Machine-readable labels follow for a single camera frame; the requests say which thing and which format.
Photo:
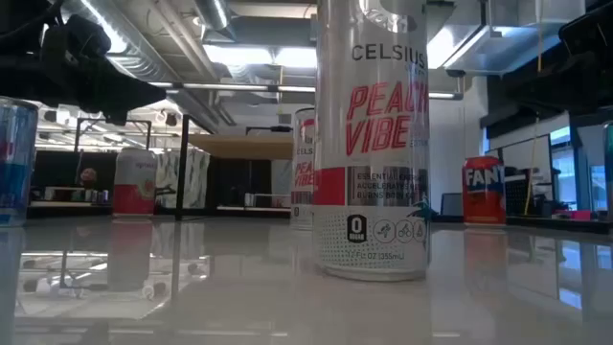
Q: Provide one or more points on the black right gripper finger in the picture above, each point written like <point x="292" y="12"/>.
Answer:
<point x="591" y="29"/>

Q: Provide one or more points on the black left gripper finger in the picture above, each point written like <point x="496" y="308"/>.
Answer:
<point x="129" y="93"/>

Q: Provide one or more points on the white and pink beverage can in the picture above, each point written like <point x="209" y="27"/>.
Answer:
<point x="134" y="187"/>

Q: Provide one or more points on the blue silver Red Bull can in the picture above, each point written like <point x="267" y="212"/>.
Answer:
<point x="609" y="172"/>
<point x="16" y="163"/>

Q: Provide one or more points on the white Celsius Peach Vibe can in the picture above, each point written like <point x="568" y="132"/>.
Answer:
<point x="373" y="144"/>
<point x="302" y="172"/>

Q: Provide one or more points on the orange Fanta can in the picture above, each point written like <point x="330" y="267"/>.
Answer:
<point x="483" y="191"/>

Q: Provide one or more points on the person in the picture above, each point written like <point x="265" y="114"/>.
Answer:
<point x="88" y="176"/>

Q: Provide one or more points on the long tube ceiling light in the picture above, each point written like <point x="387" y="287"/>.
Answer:
<point x="230" y="87"/>

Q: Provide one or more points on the white patterned curtain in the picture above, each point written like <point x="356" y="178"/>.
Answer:
<point x="281" y="177"/>
<point x="198" y="177"/>

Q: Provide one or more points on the background wooden workbench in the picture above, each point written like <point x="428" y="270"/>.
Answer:
<point x="62" y="203"/>

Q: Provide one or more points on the framed whiteboard panel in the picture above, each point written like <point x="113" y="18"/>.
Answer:
<point x="527" y="153"/>

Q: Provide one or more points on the black pegboard rack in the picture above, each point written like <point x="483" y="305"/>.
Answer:
<point x="517" y="196"/>

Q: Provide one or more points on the pink-red box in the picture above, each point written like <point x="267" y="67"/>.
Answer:
<point x="574" y="214"/>

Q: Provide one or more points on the grey bin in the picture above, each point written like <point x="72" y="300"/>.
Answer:
<point x="451" y="205"/>

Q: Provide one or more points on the black background frame stand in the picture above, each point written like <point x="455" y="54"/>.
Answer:
<point x="115" y="121"/>

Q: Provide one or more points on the rectangular metal ventilation duct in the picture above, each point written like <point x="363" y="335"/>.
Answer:
<point x="503" y="48"/>

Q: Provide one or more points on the small spiral silver ceiling duct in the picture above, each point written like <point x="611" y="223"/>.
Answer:
<point x="213" y="12"/>

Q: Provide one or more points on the wooden shelf with black frame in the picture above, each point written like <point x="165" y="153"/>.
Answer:
<point x="239" y="146"/>

